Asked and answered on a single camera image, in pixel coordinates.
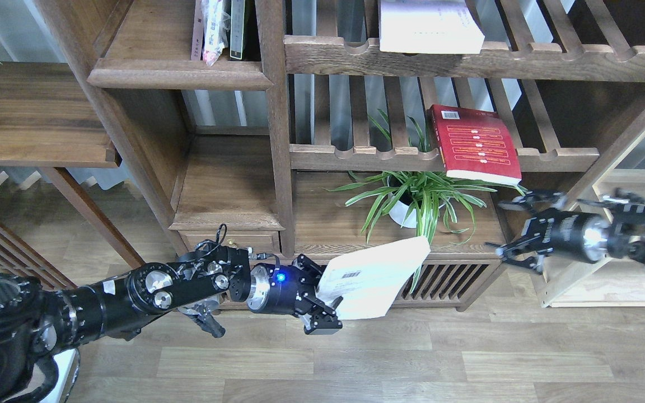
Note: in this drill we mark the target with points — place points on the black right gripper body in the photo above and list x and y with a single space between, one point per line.
575 235

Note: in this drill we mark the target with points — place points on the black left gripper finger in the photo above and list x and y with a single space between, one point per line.
308 272
318 318

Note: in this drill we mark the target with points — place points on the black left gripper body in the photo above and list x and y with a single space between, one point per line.
276 291

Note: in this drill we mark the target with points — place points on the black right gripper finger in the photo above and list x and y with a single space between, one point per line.
526 202
527 252

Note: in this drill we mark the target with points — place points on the yellow green cover book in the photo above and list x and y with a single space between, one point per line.
369 280

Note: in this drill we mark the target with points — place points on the white pale purple book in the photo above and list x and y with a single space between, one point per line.
428 27

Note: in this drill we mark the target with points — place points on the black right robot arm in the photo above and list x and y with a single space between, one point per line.
626 231

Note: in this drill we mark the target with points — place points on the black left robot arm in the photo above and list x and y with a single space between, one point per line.
36 324

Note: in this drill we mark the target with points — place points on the light wooden shelf unit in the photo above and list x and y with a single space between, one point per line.
610 282

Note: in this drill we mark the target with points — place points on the red book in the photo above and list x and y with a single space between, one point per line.
475 145

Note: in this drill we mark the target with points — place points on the white plant pot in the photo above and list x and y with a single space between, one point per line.
403 214

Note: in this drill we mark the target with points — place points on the green spider plant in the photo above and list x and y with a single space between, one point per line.
429 187

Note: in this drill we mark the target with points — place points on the dark wooden bookshelf cabinet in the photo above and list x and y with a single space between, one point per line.
251 144

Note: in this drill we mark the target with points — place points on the white metal leg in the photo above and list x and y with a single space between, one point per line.
67 365

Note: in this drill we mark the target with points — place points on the dark green upright book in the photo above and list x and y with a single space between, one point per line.
237 27

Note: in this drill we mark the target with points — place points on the mauve upright book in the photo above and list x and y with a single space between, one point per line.
198 32

